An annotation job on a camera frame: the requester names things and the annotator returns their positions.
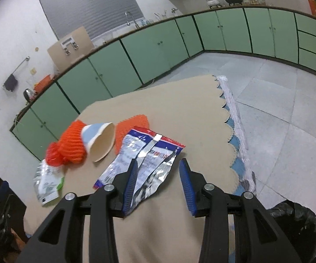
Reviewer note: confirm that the black trash bin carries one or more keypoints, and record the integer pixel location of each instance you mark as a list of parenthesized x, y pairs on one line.
[(298, 224)]

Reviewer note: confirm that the dark hanging cloth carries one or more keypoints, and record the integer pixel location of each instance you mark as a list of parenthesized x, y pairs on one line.
[(11, 83)]

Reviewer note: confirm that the metal kettle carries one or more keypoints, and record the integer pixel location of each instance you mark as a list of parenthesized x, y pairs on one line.
[(28, 94)]

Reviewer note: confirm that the white utensil holder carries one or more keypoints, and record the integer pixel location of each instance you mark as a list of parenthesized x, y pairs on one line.
[(160, 17)]

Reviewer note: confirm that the grey window blind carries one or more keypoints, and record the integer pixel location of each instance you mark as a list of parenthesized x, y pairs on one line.
[(92, 5)]

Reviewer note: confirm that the orange plastic basket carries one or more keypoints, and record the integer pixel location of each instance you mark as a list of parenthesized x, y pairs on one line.
[(42, 83)]

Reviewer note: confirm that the orange thermos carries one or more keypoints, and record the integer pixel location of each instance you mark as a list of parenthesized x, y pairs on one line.
[(312, 5)]

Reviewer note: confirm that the flat orange foam net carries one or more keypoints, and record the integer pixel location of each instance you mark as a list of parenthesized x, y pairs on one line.
[(130, 123)]

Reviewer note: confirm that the blue white paper cup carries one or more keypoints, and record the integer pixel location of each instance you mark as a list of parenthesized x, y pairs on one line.
[(101, 145)]

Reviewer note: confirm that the beige scalloped tablecloth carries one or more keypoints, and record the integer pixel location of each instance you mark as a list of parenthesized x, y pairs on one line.
[(174, 106)]

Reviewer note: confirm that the metal towel rail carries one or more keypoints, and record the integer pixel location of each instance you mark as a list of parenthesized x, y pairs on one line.
[(20, 64)]

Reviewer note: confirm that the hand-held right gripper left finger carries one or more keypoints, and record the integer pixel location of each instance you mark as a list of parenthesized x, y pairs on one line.
[(132, 180)]

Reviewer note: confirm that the bunched orange foam net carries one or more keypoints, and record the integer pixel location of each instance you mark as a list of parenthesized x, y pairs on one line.
[(70, 142)]

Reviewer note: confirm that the green lower cabinets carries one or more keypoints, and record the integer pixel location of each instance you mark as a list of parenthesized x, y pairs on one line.
[(229, 30)]

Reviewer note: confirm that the silver green snack packet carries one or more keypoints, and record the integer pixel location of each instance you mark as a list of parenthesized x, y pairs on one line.
[(47, 180)]

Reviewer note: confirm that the silver foil snack packet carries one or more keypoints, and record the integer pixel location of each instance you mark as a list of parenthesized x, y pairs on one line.
[(152, 159)]

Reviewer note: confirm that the white cooking pot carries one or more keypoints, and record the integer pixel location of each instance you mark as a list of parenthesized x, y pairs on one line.
[(213, 1)]

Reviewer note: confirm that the metal faucet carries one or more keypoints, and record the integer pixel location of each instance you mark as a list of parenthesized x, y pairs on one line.
[(136, 23)]

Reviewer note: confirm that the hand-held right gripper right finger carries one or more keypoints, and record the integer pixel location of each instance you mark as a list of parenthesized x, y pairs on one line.
[(186, 186)]

